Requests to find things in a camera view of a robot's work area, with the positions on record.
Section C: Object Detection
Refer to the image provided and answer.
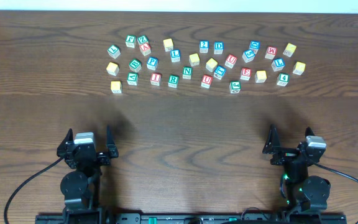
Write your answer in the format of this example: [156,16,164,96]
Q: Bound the yellow S block right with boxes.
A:
[255,70,267,83]

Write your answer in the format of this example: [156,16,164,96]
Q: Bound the yellow S block top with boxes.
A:
[163,39,174,52]

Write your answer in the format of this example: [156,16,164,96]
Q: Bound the blue D block centre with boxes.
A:
[214,42,224,55]

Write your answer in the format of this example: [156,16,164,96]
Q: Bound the blue D block right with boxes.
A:
[249,40,260,54]

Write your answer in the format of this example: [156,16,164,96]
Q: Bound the blue P block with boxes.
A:
[147,57,158,71]

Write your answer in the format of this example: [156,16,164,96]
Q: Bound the yellow O block right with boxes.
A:
[206,58,218,72]

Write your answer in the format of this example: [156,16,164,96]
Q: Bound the green B block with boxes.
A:
[129,58,142,73]

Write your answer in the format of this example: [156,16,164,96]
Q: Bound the green L block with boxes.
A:
[107,45,121,59]

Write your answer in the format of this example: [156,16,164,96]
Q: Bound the green R block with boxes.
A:
[168,75,179,88]

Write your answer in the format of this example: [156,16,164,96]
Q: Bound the blue 5 block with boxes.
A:
[242,49,255,63]

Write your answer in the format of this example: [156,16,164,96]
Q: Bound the green N block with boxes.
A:
[182,67,193,80]

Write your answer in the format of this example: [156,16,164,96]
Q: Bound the blue L block centre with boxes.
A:
[170,49,181,63]

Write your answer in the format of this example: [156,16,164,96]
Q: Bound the green J block lower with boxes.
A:
[229,81,241,94]

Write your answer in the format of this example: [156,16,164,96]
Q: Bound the yellow K block left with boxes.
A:
[111,81,122,94]

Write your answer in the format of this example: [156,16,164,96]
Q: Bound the red u block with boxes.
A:
[201,75,213,89]
[224,54,237,68]

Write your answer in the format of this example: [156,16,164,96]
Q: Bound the green 4 block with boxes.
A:
[277,73,290,86]

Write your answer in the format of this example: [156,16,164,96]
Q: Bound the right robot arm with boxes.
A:
[262,125,331,222]

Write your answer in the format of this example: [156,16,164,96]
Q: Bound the blue l block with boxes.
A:
[170,49,181,63]
[272,58,285,72]

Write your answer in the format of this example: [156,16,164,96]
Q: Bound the left black cable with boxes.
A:
[3,157,65,224]

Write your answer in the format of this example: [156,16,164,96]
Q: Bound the green Z block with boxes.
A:
[137,35,149,45]

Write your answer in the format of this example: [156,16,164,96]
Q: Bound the yellow O block left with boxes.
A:
[189,53,200,67]

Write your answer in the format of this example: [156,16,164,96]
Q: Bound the red E block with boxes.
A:
[240,68,252,81]

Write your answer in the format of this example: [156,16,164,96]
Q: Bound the blue L block right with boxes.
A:
[272,58,285,72]

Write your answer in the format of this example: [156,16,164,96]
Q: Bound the blue d block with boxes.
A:
[249,40,260,54]
[214,42,224,55]

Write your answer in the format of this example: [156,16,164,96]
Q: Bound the yellow k block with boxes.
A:
[283,43,296,57]
[111,81,122,94]

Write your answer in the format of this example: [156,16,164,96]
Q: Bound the yellow s block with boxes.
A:
[163,39,174,52]
[255,70,267,83]

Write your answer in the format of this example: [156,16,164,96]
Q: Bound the yellow o block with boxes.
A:
[206,58,218,72]
[189,53,200,67]

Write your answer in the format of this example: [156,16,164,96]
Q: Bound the green J block upper left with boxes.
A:
[125,35,136,48]

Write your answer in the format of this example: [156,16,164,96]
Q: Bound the red A block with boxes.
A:
[139,42,151,56]

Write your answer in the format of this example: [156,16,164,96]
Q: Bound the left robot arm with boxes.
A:
[57,128,119,224]

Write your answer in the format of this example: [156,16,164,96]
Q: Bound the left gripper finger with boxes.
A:
[106,126,116,152]
[61,128,73,149]

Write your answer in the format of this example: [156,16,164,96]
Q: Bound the red I block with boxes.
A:
[150,73,162,86]

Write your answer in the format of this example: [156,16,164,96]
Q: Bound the yellow C block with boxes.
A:
[106,62,119,76]

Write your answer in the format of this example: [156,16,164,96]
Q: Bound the green j block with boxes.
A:
[229,81,241,94]
[125,35,136,48]

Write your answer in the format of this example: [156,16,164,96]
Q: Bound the red M block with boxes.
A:
[265,46,277,60]

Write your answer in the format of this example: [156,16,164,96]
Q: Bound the yellow K block right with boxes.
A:
[283,43,296,57]

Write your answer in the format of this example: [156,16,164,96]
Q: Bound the yellow G block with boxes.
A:
[292,61,306,75]

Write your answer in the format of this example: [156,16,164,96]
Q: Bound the blue T block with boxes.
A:
[213,65,226,80]

